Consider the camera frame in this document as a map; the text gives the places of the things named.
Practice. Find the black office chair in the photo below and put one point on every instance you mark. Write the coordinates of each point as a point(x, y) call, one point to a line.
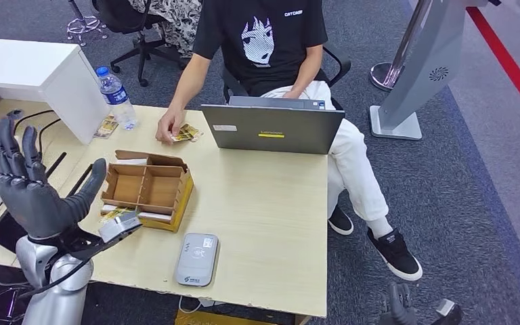
point(340, 63)
point(142, 54)

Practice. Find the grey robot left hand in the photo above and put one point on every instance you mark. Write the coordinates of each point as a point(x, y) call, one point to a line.
point(35, 202)

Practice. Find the grey kiosk stand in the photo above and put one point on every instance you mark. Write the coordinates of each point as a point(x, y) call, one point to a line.
point(430, 58)

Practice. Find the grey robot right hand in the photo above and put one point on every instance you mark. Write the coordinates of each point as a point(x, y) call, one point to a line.
point(399, 307)

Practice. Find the person's right hand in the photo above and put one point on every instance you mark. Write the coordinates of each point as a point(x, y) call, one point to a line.
point(169, 125)

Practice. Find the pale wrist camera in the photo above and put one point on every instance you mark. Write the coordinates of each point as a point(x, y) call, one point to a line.
point(445, 308)
point(118, 226)

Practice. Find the chrome stool base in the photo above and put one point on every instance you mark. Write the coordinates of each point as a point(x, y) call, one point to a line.
point(85, 24)

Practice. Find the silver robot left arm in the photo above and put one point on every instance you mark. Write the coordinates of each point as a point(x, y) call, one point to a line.
point(58, 296)

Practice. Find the person's left forearm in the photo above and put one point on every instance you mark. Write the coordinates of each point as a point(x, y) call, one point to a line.
point(307, 71)

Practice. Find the chrome stanchion post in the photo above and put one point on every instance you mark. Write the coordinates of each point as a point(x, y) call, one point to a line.
point(392, 67)

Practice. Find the grey laptop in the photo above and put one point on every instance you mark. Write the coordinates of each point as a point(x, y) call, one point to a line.
point(273, 130)

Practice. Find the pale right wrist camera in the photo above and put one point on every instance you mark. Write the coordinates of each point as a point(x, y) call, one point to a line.
point(445, 308)

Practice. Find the clear water bottle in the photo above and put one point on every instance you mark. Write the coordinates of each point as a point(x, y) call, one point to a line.
point(117, 101)

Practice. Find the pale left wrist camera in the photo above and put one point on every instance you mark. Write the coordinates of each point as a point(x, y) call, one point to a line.
point(118, 226)

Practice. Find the grey card reader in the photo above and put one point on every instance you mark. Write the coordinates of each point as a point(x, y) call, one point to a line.
point(197, 260)

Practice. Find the white cabinet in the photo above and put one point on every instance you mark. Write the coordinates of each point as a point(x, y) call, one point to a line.
point(26, 67)

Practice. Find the wooden divided card box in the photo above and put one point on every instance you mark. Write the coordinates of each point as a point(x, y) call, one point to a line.
point(152, 188)

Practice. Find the yellow panel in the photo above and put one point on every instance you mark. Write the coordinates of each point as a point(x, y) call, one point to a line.
point(215, 318)

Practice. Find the person's right forearm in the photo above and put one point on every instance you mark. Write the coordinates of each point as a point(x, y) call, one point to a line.
point(188, 85)

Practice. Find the grey desk grommet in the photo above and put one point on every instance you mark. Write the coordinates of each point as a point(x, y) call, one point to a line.
point(14, 114)

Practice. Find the person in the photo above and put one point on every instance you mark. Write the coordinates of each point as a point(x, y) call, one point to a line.
point(175, 20)
point(269, 54)

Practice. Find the black antenna rod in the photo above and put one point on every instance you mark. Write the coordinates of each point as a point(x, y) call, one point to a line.
point(80, 179)
point(57, 164)

